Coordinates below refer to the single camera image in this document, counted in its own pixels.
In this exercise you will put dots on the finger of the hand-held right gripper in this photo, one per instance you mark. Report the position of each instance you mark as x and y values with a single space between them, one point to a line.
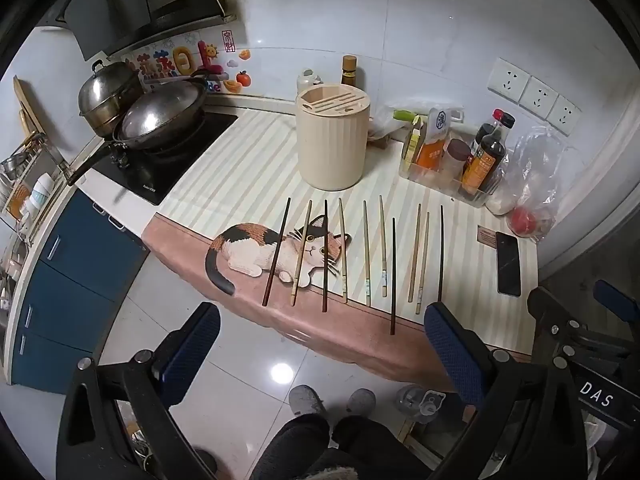
542 310
612 296

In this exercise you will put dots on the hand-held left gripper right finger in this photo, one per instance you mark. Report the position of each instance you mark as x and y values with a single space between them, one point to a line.
452 355

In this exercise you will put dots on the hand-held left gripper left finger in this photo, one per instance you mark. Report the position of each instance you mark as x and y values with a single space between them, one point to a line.
192 355

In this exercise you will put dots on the black chopstick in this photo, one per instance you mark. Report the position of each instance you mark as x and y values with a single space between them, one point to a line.
441 255
393 275

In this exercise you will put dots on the beige round utensil holder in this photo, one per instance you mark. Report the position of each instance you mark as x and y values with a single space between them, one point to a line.
330 150

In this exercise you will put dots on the clear water bottle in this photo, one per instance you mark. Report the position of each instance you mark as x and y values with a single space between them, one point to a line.
422 402

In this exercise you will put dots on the black smartphone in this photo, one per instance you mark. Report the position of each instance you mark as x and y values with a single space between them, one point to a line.
507 262

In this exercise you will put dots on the red tomato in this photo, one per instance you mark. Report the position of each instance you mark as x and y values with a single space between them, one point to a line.
524 221

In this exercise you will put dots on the small brown card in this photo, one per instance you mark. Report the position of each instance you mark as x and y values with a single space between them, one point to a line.
486 236

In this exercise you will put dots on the plain bamboo chopstick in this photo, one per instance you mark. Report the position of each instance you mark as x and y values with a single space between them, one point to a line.
423 262
302 252
414 252

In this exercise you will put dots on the grey slipper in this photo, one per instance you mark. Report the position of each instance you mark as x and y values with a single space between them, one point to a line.
306 400
361 402

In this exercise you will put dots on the person's right leg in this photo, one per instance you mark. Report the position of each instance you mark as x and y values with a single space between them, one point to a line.
372 447

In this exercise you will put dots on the person's leg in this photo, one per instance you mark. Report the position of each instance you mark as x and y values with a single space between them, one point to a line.
372 447
290 447

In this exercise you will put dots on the reddish brown wooden chopstick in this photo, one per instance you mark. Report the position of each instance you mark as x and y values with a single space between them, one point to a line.
325 255
276 252

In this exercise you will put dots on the person's left leg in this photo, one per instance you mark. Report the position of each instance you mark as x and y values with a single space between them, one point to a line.
290 447

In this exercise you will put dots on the crumpled transparent plastic bag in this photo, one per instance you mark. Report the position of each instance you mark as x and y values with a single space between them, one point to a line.
540 175

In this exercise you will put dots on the blue kitchen cabinet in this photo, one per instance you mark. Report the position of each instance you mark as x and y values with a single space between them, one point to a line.
75 260

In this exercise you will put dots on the soy sauce bottle orange label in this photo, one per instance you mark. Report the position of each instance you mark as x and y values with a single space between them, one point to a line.
482 167

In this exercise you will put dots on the clear plastic organizer tray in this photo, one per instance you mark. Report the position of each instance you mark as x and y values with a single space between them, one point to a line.
435 177

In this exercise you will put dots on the brown-capped spice jar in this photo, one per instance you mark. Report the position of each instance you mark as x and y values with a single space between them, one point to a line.
456 160

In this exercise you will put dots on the black induction cooktop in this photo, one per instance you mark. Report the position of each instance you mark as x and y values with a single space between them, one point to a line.
145 182

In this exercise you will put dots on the dark bottle with red cap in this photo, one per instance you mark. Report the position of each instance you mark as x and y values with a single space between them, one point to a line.
495 122

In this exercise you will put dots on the striped cat-print table mat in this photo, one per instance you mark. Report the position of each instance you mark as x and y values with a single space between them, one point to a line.
250 170

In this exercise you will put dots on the orange seasoning pouch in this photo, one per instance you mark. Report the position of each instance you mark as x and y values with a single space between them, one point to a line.
436 142

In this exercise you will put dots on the yellow seasoning packet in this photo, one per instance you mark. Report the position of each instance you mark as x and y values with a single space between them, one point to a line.
413 146

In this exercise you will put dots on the stack of white bowls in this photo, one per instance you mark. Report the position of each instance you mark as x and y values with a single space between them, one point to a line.
40 190

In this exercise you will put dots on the clear plastic bag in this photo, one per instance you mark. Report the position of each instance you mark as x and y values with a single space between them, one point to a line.
382 127

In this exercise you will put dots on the green packet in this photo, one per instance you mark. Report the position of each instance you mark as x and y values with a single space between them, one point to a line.
405 115

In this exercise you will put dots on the steel wok lid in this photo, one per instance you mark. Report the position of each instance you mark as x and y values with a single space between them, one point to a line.
160 115

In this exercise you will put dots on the metal dish rack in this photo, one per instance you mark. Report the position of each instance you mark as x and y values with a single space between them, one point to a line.
30 160

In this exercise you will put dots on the steel bowl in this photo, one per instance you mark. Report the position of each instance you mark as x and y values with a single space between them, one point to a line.
12 165

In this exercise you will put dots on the steel steamer pot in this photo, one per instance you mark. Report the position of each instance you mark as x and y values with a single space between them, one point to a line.
107 95

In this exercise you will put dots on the white jar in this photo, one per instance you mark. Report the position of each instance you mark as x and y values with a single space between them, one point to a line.
308 81

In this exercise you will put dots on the wooden cutting board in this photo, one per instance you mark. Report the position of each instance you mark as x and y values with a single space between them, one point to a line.
27 105

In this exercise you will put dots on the range hood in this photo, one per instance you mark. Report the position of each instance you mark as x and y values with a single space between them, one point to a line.
115 10

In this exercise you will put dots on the white wall socket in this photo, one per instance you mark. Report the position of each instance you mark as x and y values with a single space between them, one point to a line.
564 112
539 96
509 80

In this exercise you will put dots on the colourful wall sticker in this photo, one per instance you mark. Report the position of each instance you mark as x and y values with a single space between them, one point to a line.
182 60

